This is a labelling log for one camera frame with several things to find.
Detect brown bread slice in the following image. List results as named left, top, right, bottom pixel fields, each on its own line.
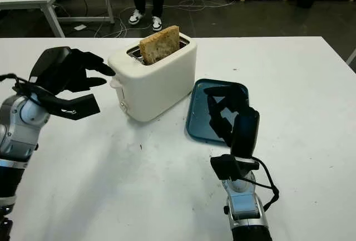
left=139, top=25, right=181, bottom=65

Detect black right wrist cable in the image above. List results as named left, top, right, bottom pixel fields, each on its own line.
left=236, top=156, right=280, bottom=212

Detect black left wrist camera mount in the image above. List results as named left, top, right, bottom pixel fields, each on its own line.
left=52, top=94, right=101, bottom=121

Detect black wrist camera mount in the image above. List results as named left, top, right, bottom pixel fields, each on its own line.
left=52, top=94, right=101, bottom=121
left=210, top=154, right=243, bottom=182

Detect blue plastic tray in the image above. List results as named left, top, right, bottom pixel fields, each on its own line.
left=185, top=78, right=250, bottom=145

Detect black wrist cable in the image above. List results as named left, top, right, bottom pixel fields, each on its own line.
left=0, top=73, right=58, bottom=106
left=236, top=156, right=280, bottom=212

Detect white floor cables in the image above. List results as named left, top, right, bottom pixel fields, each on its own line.
left=93, top=0, right=232, bottom=38

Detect white metal table leg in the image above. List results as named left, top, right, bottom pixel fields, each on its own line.
left=346, top=48, right=356, bottom=73

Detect white toaster lever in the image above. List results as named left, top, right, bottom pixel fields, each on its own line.
left=109, top=76, right=123, bottom=89

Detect white two-slot toaster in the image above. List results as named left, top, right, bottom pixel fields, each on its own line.
left=107, top=32, right=199, bottom=123

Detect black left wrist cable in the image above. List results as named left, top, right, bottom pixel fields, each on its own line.
left=0, top=73, right=58, bottom=106

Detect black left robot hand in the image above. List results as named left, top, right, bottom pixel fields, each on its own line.
left=29, top=46, right=116, bottom=96

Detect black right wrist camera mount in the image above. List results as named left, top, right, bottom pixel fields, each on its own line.
left=210, top=154, right=243, bottom=182

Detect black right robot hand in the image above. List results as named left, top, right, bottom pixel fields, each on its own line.
left=202, top=82, right=261, bottom=158

